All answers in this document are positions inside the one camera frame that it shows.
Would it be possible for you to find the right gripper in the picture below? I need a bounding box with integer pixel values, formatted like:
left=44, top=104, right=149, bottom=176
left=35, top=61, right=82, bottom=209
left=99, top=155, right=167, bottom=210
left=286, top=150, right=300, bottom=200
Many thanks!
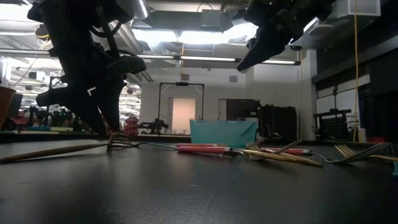
left=236, top=0, right=324, bottom=72

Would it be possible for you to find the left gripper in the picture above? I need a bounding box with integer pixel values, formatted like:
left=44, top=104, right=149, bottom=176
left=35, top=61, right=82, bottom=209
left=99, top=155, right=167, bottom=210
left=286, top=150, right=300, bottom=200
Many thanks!
left=35, top=46, right=127, bottom=136

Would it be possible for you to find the pink-handled silver fork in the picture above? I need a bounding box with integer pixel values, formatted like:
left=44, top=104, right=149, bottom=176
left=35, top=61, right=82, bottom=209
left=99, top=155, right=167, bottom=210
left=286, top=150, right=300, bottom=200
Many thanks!
left=98, top=107, right=110, bottom=131
left=175, top=138, right=267, bottom=151
left=259, top=142, right=393, bottom=165
left=176, top=145, right=265, bottom=162

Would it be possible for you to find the blue-handled fork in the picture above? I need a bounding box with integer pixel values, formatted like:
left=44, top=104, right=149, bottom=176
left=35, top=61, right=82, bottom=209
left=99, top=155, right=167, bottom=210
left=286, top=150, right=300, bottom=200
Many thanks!
left=124, top=138, right=178, bottom=150

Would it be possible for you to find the fluorescent tube light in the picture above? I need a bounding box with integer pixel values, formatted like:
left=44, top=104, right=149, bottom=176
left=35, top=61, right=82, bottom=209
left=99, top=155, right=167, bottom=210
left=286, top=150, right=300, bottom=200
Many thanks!
left=261, top=58, right=301, bottom=65
left=136, top=54, right=237, bottom=62

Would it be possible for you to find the red stool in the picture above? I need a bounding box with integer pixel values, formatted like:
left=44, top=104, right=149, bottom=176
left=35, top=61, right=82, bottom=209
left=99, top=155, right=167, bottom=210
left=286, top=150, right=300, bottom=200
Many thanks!
left=123, top=116, right=140, bottom=136

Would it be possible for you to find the cluttered workbench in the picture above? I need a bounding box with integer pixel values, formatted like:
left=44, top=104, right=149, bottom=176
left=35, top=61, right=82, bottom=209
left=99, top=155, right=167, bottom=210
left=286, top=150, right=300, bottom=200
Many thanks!
left=9, top=105, right=94, bottom=133

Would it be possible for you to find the black cabinet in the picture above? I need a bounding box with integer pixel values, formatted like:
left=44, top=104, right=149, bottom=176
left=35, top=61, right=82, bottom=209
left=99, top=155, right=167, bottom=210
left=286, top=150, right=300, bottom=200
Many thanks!
left=257, top=104, right=298, bottom=141

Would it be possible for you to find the pale door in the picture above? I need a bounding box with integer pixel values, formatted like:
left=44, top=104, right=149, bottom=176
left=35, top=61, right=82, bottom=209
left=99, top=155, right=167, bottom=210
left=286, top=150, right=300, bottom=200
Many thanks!
left=172, top=98, right=197, bottom=131

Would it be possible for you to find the brown chair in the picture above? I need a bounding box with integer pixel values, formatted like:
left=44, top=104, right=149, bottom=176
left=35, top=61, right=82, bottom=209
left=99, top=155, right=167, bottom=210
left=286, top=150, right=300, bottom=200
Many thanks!
left=0, top=86, right=17, bottom=129

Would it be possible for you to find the teal plastic bin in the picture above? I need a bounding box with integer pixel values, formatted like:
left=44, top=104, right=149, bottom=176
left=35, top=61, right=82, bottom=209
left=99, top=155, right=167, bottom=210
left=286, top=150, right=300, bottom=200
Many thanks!
left=190, top=119, right=259, bottom=149

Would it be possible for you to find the whiteboard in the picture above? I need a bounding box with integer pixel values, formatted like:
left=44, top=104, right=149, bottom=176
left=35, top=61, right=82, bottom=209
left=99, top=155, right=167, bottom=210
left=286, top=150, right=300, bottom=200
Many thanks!
left=315, top=88, right=361, bottom=124

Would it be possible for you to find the dark wall panel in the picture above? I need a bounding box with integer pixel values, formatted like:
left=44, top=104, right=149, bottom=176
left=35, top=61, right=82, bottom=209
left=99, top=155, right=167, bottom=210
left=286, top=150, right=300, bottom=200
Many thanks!
left=226, top=98, right=261, bottom=121

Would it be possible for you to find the black gantry frame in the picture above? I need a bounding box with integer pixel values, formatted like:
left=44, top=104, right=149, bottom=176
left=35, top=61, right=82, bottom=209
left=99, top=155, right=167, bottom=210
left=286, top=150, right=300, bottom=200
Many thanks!
left=157, top=81, right=205, bottom=129

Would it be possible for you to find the grey air duct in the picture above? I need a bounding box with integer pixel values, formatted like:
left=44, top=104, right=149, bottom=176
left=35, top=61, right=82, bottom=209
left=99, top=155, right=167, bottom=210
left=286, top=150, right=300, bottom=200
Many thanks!
left=133, top=8, right=237, bottom=32

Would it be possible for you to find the silver duct pipe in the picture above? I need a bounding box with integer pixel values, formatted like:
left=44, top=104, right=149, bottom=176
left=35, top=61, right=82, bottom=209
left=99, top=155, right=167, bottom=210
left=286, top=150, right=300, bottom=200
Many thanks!
left=118, top=0, right=150, bottom=20

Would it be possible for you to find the black wire rack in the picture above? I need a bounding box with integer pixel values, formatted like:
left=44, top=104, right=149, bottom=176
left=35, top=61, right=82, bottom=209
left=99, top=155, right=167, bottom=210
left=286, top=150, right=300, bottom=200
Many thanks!
left=313, top=108, right=353, bottom=141

